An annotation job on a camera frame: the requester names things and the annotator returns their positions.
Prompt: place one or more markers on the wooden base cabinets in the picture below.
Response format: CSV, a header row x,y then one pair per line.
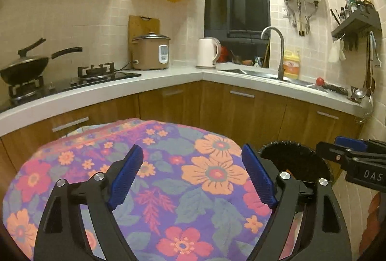
x,y
217,110

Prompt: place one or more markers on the black trash bin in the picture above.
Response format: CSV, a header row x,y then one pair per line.
x,y
301,161

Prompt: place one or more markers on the water heater pipes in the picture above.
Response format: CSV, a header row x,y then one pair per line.
x,y
301,15

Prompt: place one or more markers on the red tomato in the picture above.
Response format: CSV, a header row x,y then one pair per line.
x,y
320,81

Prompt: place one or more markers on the brown rice cooker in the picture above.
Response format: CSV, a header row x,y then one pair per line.
x,y
149,53

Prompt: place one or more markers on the wooden cutting board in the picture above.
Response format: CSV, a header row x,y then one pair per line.
x,y
141,26

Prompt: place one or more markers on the steel sink faucet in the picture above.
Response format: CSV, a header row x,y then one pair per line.
x,y
281,50

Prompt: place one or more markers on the grey wall shelf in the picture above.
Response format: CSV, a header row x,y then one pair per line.
x,y
357,23

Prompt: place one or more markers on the dark scrub brush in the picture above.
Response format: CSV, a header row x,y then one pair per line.
x,y
336,88

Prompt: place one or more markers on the white hanging rag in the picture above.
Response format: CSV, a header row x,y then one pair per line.
x,y
336,51

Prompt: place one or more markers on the person's right hand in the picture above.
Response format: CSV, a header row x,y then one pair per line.
x,y
375,206

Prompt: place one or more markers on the steel ladle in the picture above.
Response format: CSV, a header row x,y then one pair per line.
x,y
359,93

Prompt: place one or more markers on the red pot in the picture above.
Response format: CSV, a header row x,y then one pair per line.
x,y
223,54

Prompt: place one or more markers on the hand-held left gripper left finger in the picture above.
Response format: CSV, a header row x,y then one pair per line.
x,y
126,178

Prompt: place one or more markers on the steel sink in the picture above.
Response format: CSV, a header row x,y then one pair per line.
x,y
250,72

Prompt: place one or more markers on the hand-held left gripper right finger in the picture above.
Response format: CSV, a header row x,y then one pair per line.
x,y
259,178

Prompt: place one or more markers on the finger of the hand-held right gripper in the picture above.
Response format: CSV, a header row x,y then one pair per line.
x,y
346,145

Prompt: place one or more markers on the black wok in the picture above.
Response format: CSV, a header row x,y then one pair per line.
x,y
27,69

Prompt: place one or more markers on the white electric kettle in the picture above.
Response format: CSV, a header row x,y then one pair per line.
x,y
206,53

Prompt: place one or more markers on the floral tablecloth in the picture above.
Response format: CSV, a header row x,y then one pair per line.
x,y
181,203

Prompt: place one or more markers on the yellow dish soap bottle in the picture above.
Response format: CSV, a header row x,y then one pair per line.
x,y
292,66

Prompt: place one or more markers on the black wok lid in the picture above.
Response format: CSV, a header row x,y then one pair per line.
x,y
25,59

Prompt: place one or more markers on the black gas stove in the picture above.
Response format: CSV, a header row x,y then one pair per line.
x,y
75,80

